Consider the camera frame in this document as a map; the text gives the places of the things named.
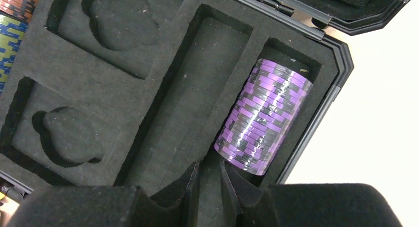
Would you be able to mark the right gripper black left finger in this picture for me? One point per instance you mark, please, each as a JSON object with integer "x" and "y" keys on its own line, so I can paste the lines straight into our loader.
{"x": 176, "y": 205}

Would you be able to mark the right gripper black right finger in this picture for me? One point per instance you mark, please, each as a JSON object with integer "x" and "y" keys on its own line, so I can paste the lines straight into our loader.
{"x": 302, "y": 205}

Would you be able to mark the purple black poker chip roll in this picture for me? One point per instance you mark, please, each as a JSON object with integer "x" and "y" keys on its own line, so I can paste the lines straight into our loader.
{"x": 262, "y": 116}

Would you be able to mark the black poker set case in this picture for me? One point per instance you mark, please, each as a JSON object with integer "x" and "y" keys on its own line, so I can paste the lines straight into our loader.
{"x": 114, "y": 92}

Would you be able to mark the green blue poker chip roll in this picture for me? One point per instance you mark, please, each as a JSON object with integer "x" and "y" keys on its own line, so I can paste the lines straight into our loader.
{"x": 12, "y": 33}

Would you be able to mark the brown black poker chip roll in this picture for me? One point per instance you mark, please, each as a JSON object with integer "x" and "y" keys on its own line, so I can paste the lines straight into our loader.
{"x": 22, "y": 10}

